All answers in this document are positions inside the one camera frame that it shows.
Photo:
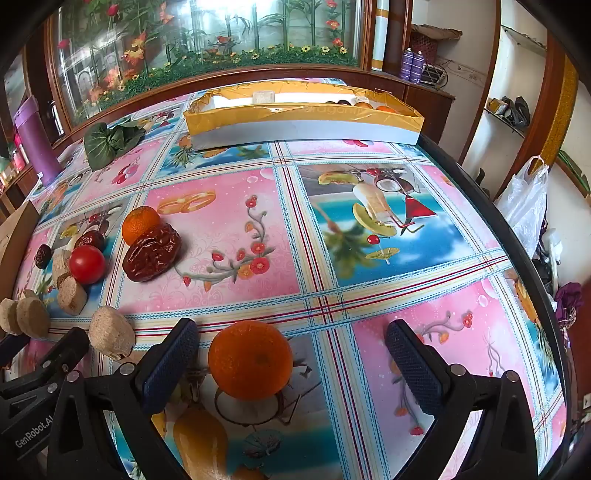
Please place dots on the pink bottle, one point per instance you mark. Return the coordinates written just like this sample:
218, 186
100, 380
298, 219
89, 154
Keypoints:
18, 157

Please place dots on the wooden partition cabinet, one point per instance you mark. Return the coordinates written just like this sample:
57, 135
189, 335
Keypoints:
295, 74

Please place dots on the wooden wall shelf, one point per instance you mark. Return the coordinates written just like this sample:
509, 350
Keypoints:
558, 115

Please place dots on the large wrinkled red date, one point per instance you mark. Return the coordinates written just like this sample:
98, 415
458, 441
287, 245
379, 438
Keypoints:
152, 258

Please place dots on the dark bag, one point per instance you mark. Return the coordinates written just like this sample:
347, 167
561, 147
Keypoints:
516, 110

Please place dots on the white plastic bag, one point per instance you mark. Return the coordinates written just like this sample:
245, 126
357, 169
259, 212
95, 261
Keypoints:
526, 207

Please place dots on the yellow shallow box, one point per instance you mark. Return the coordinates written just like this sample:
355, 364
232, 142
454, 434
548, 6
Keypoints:
304, 121

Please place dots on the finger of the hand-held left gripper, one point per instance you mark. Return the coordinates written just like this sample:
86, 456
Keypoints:
11, 350
55, 353

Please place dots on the purple bottle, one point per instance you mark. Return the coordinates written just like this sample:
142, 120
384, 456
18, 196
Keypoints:
36, 138

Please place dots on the cardboard tray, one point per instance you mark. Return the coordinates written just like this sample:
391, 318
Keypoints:
14, 240

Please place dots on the tan round cake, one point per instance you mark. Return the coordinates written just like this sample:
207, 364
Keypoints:
32, 317
8, 316
111, 332
71, 295
61, 267

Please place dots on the dark brown date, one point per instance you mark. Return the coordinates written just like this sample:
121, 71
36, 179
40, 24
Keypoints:
43, 256

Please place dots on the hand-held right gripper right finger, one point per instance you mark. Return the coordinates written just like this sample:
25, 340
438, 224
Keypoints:
413, 369

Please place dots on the white and gold roll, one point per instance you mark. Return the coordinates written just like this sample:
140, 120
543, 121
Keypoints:
385, 32

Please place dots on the flower painted glass panel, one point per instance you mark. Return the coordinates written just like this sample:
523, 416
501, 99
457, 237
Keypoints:
207, 46

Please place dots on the dark fruit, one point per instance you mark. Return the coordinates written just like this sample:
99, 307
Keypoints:
337, 101

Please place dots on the red tomato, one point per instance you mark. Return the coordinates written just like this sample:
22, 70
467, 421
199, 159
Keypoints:
87, 264

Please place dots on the purple cloth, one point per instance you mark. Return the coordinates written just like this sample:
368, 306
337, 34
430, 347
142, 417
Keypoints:
570, 300

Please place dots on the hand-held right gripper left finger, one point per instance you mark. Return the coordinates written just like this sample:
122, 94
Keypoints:
171, 364

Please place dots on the green leaf vegetable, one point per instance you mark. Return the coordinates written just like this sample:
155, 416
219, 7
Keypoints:
106, 143

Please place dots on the printed tablecloth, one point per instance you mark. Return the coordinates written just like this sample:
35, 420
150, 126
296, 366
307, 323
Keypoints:
231, 277

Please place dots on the woven basket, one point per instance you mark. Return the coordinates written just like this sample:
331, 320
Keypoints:
427, 45

